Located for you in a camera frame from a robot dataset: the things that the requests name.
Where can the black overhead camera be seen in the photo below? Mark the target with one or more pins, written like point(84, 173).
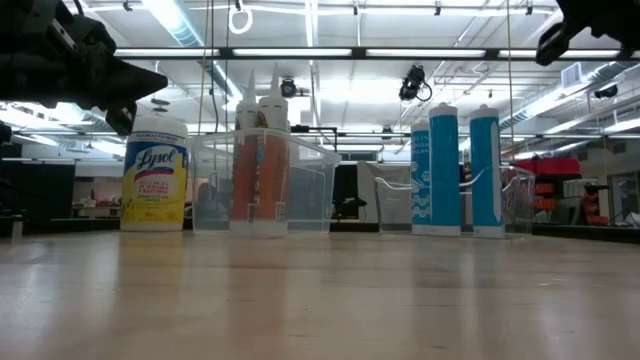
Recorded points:
point(412, 82)

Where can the clear plastic bin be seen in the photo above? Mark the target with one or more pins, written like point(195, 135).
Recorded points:
point(310, 190)
point(520, 200)

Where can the black curtain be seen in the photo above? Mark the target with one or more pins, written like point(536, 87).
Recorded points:
point(345, 185)

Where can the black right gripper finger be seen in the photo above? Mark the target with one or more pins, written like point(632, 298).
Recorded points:
point(552, 45)

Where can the blue silicone tube white cap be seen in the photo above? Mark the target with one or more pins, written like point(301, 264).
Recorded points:
point(482, 175)
point(421, 190)
point(445, 175)

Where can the small black mounted camera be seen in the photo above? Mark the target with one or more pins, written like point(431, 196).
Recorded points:
point(288, 88)

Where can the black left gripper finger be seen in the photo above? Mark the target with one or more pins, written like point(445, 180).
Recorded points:
point(135, 82)
point(122, 119)

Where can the yellow Lysol wipes canister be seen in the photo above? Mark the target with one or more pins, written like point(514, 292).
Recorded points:
point(155, 200)

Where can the black aluminium rig frame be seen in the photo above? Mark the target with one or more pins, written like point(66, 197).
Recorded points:
point(359, 52)

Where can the white sealant tube orange label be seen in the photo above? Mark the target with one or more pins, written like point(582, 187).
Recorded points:
point(274, 170)
point(245, 170)

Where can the shelf with red bins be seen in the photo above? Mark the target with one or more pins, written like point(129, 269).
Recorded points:
point(547, 166)

